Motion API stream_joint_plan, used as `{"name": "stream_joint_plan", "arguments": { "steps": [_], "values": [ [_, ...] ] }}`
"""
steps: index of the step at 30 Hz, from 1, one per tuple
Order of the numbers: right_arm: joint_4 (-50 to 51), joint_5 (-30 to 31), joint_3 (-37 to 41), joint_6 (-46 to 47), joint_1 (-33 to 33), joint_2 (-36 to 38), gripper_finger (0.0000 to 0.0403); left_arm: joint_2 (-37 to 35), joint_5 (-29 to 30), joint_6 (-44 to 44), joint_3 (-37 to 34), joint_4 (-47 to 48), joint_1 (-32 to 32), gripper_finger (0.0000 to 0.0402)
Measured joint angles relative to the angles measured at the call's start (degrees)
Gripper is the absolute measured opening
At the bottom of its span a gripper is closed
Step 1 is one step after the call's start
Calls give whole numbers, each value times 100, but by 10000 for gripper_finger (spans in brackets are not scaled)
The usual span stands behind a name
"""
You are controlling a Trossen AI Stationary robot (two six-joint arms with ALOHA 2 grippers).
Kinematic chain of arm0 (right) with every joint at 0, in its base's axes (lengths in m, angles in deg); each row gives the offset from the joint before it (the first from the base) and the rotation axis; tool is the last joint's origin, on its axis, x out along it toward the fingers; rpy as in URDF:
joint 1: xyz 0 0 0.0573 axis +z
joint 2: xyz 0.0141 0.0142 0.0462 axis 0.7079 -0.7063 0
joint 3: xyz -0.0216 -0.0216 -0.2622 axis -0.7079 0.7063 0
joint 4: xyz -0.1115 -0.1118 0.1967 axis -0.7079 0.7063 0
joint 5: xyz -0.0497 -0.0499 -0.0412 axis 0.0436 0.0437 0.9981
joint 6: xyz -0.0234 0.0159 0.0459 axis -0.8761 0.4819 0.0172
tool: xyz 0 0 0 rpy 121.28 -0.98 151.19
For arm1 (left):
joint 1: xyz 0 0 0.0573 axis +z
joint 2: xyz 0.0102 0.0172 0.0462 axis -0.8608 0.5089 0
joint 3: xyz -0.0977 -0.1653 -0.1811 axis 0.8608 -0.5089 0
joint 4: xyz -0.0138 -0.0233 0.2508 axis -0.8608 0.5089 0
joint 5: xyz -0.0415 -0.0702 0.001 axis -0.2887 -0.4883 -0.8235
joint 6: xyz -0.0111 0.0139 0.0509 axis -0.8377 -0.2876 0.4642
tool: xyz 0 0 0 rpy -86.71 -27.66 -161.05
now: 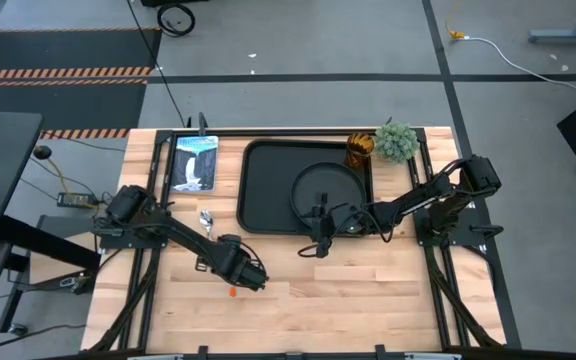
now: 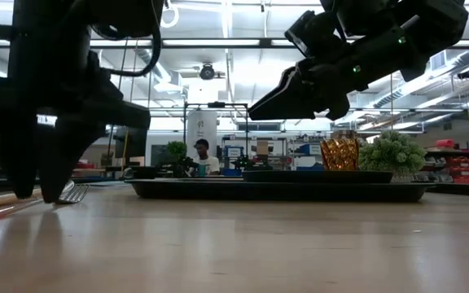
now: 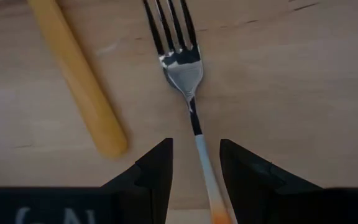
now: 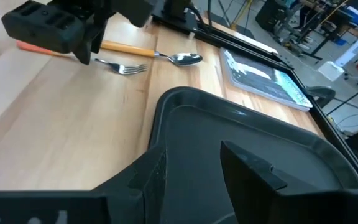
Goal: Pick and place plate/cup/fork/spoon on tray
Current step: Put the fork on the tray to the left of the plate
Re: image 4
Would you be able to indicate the cluttered workbench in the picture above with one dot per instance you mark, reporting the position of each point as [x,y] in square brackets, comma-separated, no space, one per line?
[331,15]

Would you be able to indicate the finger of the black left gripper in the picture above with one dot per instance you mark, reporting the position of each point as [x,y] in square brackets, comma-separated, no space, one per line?
[97,39]
[84,51]

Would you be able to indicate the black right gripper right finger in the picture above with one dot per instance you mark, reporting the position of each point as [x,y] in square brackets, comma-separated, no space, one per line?
[247,186]

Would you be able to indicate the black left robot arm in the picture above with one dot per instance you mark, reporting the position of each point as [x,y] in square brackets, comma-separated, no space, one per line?
[132,11]

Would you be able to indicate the white panel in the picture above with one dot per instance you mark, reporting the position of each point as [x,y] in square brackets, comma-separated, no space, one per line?
[357,45]

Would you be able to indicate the black rectangular tray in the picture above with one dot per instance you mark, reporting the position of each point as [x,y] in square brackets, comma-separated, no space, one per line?
[228,124]

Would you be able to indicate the waterfall cover book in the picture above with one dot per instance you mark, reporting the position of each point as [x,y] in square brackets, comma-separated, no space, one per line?
[266,81]

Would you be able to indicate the black equipment stand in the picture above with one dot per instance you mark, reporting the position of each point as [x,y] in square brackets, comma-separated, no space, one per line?
[272,14]

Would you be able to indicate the white box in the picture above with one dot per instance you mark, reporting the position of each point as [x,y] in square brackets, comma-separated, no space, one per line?
[330,71]

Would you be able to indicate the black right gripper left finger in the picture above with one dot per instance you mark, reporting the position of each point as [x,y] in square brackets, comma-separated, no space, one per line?
[148,186]

